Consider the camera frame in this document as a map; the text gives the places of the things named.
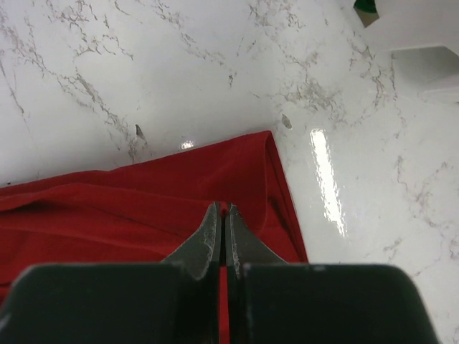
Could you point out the red t shirt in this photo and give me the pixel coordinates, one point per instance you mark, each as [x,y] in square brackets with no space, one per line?
[143,212]

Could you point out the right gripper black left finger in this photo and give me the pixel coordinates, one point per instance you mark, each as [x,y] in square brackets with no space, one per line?
[172,301]

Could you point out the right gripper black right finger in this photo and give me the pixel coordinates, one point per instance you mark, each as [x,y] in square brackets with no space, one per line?
[271,300]

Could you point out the white laundry basket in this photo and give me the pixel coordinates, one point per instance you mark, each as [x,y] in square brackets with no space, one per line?
[424,34]

